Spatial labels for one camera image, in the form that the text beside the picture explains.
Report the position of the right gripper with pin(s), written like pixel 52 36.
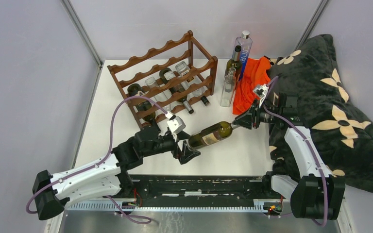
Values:
pixel 246 120

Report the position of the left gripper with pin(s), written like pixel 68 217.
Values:
pixel 186 154

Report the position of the dark wine bottle brown label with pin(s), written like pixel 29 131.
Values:
pixel 211 135

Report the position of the small clear glass bottle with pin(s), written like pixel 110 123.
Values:
pixel 228 88

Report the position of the dark wine bottle silver neck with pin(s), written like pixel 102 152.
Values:
pixel 235 62

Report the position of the tall clear glass bottle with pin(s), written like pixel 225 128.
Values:
pixel 161 97

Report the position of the blue square glass bottle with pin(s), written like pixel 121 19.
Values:
pixel 245 42

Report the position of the dark green wine bottle labelled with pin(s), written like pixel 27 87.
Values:
pixel 136 90

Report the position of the clear square bottle black cap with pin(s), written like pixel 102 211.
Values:
pixel 183 69

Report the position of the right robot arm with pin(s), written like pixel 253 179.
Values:
pixel 318 194

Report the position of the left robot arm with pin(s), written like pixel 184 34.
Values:
pixel 106 176

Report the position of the brown wooden wine rack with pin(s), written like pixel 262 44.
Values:
pixel 202 64

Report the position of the orange cloth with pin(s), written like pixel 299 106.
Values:
pixel 255 73

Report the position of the black floral blanket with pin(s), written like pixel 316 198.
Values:
pixel 342 134

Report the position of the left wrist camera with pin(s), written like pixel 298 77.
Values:
pixel 176 126

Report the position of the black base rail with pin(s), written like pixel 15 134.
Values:
pixel 196 192

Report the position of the right aluminium corner post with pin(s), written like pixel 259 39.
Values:
pixel 313 22

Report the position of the aluminium corner post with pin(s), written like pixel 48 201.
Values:
pixel 68 6
pixel 313 22

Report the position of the left aluminium corner post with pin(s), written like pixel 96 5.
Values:
pixel 68 6

